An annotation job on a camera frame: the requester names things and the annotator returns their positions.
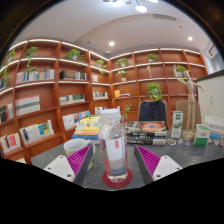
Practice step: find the ceiling air vent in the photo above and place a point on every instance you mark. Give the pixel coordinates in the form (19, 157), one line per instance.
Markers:
(164, 17)

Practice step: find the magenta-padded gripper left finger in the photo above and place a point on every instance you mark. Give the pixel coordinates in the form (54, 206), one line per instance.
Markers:
(58, 166)

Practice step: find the white striped ceramic mug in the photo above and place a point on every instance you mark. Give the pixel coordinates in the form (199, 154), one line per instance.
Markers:
(75, 146)

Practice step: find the white wall switch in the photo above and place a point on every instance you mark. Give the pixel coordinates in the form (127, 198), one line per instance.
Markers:
(211, 98)

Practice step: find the dark office chair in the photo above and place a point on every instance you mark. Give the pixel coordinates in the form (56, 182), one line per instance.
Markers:
(152, 110)

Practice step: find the branched ceiling lamp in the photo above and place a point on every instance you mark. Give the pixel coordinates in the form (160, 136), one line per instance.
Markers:
(141, 8)

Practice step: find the stack of dark books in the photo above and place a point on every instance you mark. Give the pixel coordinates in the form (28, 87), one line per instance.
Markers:
(148, 131)

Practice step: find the small green white box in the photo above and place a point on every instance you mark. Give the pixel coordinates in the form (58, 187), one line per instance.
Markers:
(201, 136)

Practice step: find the clear plastic water bottle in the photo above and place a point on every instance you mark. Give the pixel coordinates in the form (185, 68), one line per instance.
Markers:
(113, 150)

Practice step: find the tall green white carton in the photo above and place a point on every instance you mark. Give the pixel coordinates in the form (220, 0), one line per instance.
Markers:
(177, 125)

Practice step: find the stack of colourful books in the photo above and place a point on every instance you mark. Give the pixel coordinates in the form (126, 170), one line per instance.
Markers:
(87, 128)

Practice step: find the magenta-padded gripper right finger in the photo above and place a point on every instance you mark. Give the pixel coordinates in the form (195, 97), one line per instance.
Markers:
(166, 166)

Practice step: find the wooden artist mannequin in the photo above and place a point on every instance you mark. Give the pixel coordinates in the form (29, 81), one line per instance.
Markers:
(190, 100)

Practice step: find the small round patterned badge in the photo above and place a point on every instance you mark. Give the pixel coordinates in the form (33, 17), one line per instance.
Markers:
(217, 142)
(210, 140)
(183, 142)
(171, 142)

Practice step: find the flat round red coaster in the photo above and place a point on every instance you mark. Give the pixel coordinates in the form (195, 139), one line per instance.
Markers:
(117, 185)

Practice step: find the round recessed ceiling light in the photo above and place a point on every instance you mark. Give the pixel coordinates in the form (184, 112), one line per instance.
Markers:
(111, 43)
(190, 38)

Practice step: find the wooden wall shelf unit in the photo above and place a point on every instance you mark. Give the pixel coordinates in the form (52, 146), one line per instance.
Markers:
(46, 93)

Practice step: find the grey window curtain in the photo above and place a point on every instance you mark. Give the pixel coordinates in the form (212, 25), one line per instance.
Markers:
(219, 62)

